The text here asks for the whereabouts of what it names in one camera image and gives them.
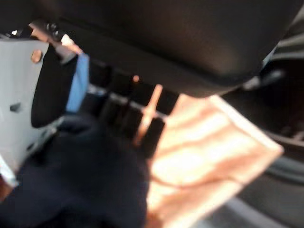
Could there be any grey washing machine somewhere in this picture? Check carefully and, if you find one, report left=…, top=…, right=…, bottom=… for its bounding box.
left=220, top=35, right=304, bottom=228

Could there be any blue cloth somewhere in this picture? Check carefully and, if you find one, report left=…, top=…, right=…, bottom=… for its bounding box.
left=0, top=53, right=152, bottom=228

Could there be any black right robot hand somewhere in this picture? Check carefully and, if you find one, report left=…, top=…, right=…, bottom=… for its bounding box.
left=0, top=0, right=304, bottom=178

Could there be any rectangular wicker basket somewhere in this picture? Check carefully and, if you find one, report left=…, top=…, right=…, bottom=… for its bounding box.
left=133, top=85, right=285, bottom=228

